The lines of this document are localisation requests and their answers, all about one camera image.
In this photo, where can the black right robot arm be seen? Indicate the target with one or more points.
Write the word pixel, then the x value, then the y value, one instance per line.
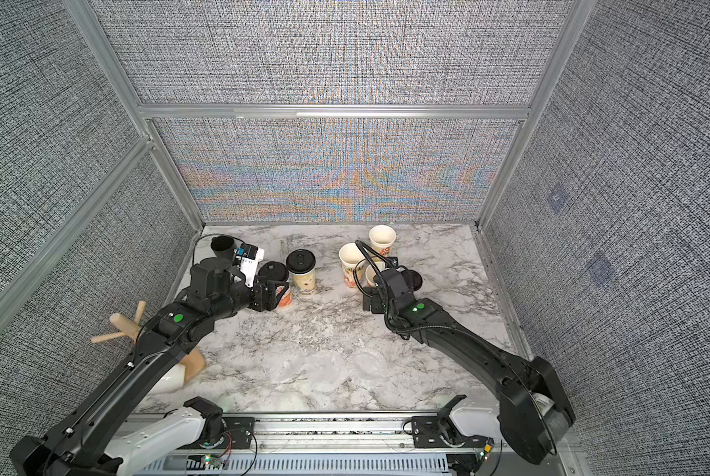
pixel 535 412

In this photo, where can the red milk tea paper cup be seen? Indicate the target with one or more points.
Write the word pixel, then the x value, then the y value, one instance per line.
pixel 371 274

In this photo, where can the white mug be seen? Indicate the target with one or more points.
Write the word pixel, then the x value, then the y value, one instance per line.
pixel 173 380

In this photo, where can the black cylindrical cup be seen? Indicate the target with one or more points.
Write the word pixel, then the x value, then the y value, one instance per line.
pixel 224 246

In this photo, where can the wooden mug tree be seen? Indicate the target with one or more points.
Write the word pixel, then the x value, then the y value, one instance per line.
pixel 193 364

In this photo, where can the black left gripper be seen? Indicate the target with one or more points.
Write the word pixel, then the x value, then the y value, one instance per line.
pixel 263 295

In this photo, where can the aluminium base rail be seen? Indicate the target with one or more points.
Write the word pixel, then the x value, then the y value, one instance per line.
pixel 369 443

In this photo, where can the middle yellow paper cup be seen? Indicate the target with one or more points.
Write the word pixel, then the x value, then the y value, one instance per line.
pixel 351 258

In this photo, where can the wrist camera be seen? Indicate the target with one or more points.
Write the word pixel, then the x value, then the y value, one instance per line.
pixel 217 276
pixel 392 279

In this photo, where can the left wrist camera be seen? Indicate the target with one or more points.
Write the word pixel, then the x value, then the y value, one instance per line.
pixel 217 276

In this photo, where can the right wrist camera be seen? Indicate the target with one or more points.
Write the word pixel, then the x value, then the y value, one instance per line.
pixel 392 279

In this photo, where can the black plastic cup lid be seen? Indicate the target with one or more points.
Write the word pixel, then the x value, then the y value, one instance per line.
pixel 274 271
pixel 413 279
pixel 300 262

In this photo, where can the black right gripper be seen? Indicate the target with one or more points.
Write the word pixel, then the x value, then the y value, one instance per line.
pixel 376 286

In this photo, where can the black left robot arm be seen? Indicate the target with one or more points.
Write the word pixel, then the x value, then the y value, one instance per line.
pixel 77 445

